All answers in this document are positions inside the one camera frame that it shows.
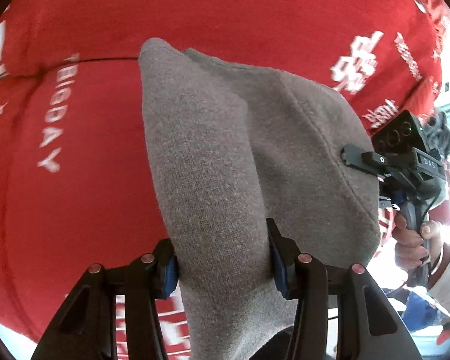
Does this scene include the red wedding quilt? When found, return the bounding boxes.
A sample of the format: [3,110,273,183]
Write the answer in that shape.
[0,0,450,359]

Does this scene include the person's right hand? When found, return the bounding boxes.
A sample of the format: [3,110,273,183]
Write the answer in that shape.
[393,212,443,271]

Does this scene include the grey knit sweater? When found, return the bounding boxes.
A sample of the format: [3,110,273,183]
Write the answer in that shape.
[139,38,380,359]

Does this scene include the black trousers leg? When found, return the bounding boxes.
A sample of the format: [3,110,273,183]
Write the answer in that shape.
[250,326,293,360]

